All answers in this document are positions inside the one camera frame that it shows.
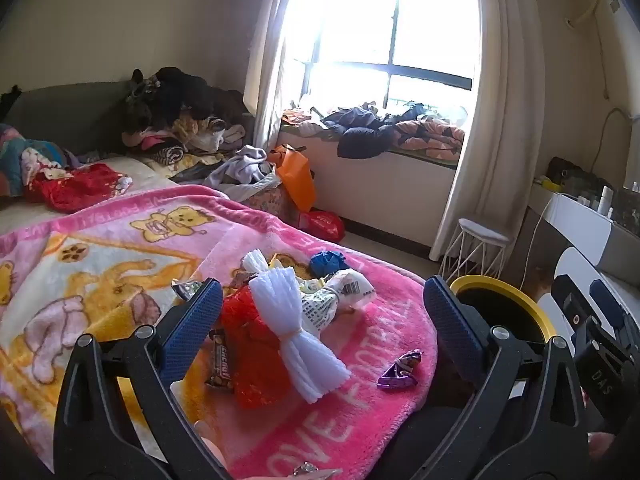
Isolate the white wire stool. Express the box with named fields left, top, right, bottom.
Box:
left=442, top=217, right=516, bottom=288

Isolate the red plastic bag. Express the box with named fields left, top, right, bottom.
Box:
left=299, top=210, right=347, bottom=243

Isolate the yellow-rimmed black bin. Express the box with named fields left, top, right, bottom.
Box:
left=447, top=275, right=556, bottom=356

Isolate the pile of clothes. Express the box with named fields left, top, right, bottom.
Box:
left=120, top=66, right=256, bottom=171

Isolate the orange patterned blanket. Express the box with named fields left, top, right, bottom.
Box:
left=390, top=115, right=466, bottom=163

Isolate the white power cable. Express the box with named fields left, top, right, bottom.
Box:
left=520, top=205, right=547, bottom=286

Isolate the white printed plastic bag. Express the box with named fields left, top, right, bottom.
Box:
left=300, top=269, right=377, bottom=333

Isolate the pink printed laundry box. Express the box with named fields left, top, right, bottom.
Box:
left=245, top=185, right=301, bottom=226

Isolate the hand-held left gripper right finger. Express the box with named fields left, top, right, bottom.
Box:
left=415, top=275, right=590, bottom=480

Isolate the white desk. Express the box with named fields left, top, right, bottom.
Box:
left=525, top=180, right=640, bottom=281

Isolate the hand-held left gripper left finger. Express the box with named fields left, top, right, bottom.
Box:
left=54, top=278, right=236, bottom=480

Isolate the white foam fruit net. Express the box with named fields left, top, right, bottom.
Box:
left=241, top=251, right=352, bottom=405

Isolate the dark blue jacket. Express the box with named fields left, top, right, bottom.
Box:
left=322, top=105, right=401, bottom=160

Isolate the cream curtain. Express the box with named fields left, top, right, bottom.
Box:
left=430, top=0, right=543, bottom=263
left=245, top=0, right=306, bottom=146

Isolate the purple candy wrapper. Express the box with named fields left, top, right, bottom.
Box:
left=376, top=350, right=423, bottom=390

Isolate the red cloth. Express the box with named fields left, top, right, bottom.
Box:
left=25, top=164, right=133, bottom=213

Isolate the lavender white clothes heap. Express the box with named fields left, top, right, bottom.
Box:
left=202, top=146, right=276, bottom=196

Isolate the pink printed bear blanket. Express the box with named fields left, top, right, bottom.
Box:
left=0, top=184, right=441, bottom=480

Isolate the person's left hand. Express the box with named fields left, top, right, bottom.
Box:
left=194, top=420, right=342, bottom=480

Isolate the white chair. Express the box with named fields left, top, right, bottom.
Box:
left=537, top=247, right=640, bottom=341

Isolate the black framed window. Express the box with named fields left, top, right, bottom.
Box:
left=295, top=0, right=476, bottom=111

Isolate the grey bed headboard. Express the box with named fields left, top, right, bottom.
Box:
left=5, top=81, right=146, bottom=161

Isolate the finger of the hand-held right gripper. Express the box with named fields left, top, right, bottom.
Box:
left=552, top=274, right=593, bottom=346
left=590, top=279, right=632, bottom=333

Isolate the colourful printed quilt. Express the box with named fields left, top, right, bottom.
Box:
left=0, top=125, right=71, bottom=196

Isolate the dark bag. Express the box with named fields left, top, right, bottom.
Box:
left=545, top=156, right=601, bottom=193

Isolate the orange bag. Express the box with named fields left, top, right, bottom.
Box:
left=267, top=144, right=318, bottom=213

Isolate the beige bed sheet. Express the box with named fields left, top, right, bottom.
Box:
left=0, top=155, right=176, bottom=231

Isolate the blue plastic bag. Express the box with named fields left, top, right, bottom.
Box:
left=308, top=251, right=351, bottom=278

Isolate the brown chocolate bar wrapper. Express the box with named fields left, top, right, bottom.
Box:
left=205, top=330, right=236, bottom=391

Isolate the person's right hand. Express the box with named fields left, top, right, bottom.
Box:
left=589, top=432, right=617, bottom=461

